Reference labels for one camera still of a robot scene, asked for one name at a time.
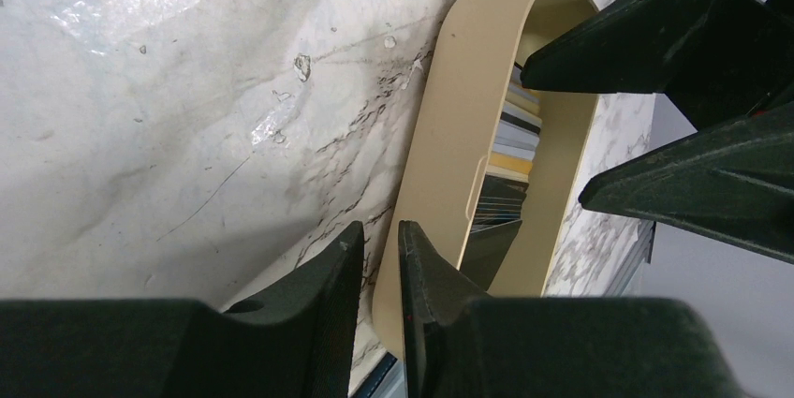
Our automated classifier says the beige oval tray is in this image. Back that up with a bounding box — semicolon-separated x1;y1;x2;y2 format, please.
371;0;602;362

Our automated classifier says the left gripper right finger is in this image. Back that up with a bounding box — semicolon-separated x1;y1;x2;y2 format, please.
398;221;743;397

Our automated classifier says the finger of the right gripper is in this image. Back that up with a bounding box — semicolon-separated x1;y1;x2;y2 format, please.
579;104;793;263
521;0;793;130

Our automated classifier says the stack of credit cards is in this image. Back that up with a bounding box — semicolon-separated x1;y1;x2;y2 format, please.
460;63;542;289

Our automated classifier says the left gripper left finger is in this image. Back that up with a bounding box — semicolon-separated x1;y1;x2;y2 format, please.
1;221;364;397

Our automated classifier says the aluminium table frame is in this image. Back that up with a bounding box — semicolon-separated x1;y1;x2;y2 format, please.
351;221;656;398

